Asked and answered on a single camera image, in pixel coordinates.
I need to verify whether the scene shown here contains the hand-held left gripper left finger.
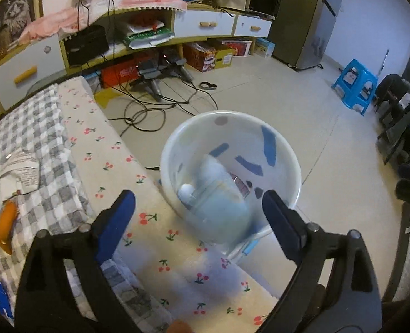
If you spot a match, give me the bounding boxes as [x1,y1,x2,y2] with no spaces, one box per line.
[14,189,140,333]

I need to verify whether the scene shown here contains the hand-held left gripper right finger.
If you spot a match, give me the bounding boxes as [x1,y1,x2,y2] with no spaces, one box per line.
[257,190,383,333]

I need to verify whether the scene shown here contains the white plastic trash bin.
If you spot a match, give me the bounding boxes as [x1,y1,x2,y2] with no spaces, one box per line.
[160,110,301,260]

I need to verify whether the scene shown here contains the printed paper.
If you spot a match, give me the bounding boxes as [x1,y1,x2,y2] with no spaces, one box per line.
[0,147,41,197]

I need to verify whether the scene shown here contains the red patterned wrapper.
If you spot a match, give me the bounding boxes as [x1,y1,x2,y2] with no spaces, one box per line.
[231,175,251,198]

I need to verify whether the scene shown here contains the pale blue crumpled bag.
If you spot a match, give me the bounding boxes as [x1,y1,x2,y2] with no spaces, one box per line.
[196,155,251,244]

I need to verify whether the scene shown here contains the grey white checkered blanket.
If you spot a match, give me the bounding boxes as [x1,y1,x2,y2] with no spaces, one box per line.
[0,83,173,333]

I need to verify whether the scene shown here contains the orange peel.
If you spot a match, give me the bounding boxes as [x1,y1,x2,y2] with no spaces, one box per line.
[0,201,18,255]

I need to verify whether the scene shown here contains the black handheld device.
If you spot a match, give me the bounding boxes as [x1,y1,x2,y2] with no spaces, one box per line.
[159,54,195,84]
[130,69,164,101]

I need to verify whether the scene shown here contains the red cardboard box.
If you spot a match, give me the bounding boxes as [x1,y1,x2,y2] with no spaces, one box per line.
[101,60,142,89]

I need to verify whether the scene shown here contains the black chair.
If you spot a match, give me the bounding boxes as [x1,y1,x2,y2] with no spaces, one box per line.
[378,100,410,167]
[375,74,410,130]

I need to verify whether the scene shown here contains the blue plastic stool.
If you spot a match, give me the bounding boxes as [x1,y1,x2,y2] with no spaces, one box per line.
[331,59,379,117]

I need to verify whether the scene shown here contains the yellow green wooden cabinet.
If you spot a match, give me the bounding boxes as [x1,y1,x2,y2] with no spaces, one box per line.
[0,0,275,125]

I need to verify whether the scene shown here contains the black electronic box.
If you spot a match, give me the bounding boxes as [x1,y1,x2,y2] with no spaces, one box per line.
[64,24,110,67]

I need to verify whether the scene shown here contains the light blue box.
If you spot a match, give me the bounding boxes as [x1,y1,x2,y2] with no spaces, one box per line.
[254,37,276,58]

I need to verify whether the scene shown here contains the red white flat box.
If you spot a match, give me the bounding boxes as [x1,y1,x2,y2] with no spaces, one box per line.
[222,38,254,57]

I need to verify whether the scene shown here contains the printed cardboard box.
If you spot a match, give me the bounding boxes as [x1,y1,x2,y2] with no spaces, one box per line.
[183,42,237,73]

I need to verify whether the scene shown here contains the green printed box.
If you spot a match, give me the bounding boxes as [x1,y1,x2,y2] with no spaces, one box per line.
[122,28,175,50]

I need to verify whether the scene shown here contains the small white drawer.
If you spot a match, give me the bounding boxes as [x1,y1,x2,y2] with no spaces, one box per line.
[233,16,273,39]
[174,10,235,39]

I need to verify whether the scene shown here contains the grey refrigerator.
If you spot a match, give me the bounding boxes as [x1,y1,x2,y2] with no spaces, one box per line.
[272,0,349,72]

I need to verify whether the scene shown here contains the pink fringed cloth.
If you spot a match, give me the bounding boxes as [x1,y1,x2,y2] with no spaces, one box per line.
[19,0,189,44]

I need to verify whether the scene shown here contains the framed cat picture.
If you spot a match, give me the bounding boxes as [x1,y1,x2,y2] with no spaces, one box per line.
[0,0,41,36]

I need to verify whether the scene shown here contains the black floor cables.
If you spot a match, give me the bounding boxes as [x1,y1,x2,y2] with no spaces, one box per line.
[109,80,220,137]

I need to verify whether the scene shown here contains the black hanging cables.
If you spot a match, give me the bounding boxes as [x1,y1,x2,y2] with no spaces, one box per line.
[75,0,118,66]

